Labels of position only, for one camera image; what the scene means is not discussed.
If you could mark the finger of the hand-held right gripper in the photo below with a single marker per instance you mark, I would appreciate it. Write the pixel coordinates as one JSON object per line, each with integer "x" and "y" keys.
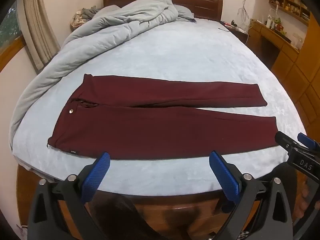
{"x": 308, "y": 141}
{"x": 285, "y": 141}

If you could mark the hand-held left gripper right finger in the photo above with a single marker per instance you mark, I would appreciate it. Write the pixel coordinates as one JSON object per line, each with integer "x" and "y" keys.
{"x": 225, "y": 177}

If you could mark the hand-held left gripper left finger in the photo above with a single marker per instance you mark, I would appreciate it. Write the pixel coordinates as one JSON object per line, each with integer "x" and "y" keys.
{"x": 98, "y": 172}

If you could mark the maroon pants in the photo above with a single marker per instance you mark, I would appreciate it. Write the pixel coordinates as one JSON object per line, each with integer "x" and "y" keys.
{"x": 155, "y": 120}

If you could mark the person's right hand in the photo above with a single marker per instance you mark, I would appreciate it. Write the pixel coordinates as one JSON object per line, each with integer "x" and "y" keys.
{"x": 306, "y": 195}

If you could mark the wooden bed footboard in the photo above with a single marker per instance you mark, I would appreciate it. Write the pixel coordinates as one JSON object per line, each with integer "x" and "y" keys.
{"x": 160, "y": 217}

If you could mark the wooden desk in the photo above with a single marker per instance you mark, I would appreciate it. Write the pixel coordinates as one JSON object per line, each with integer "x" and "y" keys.
{"x": 272, "y": 40}

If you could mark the green figurine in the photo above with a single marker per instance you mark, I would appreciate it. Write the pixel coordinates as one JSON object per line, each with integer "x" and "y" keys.
{"x": 278, "y": 22}

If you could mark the dark nightstand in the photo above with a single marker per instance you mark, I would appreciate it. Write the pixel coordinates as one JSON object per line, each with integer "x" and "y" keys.
{"x": 236, "y": 31}

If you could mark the white bottle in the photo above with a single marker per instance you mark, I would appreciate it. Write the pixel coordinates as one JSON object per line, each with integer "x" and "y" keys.
{"x": 268, "y": 22}

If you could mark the bed with light blue sheet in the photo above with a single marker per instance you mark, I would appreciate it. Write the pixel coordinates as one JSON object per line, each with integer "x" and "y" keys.
{"x": 175, "y": 62}

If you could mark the grey duvet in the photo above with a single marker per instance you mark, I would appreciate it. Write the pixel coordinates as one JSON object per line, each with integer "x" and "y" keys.
{"x": 100, "y": 30}

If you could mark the beige window curtain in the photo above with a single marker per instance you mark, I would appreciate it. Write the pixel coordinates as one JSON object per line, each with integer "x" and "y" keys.
{"x": 40, "y": 25}

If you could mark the grey pillow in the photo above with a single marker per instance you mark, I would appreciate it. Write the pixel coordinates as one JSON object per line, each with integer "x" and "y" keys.
{"x": 186, "y": 12}

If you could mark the wooden headboard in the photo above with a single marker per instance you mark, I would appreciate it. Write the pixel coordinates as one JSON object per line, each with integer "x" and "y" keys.
{"x": 200, "y": 0}

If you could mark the window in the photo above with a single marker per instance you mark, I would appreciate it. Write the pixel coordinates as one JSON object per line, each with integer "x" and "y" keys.
{"x": 10, "y": 27}

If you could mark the wooden wall shelf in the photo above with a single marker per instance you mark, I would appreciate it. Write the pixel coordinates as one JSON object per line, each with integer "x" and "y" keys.
{"x": 290, "y": 3}

